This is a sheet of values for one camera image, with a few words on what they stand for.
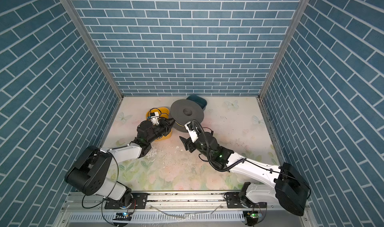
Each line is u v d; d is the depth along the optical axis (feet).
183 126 2.68
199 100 3.69
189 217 2.29
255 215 2.32
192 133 2.11
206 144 1.73
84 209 2.32
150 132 2.24
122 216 2.37
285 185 1.34
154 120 2.59
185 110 2.77
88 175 1.44
